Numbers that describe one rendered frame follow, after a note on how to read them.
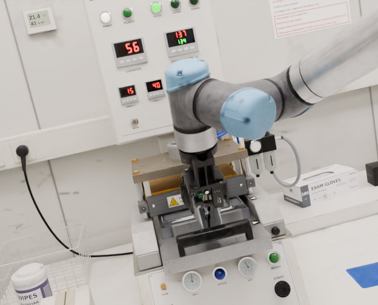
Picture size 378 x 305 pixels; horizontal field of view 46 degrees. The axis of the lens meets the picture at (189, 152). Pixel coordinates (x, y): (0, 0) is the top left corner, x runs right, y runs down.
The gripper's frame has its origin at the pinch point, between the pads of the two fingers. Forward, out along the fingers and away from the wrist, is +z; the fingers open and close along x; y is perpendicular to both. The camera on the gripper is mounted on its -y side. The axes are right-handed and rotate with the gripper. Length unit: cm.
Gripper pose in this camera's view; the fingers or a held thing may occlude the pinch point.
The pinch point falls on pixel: (208, 221)
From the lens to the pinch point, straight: 94.4
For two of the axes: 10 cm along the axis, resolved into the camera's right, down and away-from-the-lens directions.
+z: 1.4, 8.4, 5.2
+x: 9.7, -2.2, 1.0
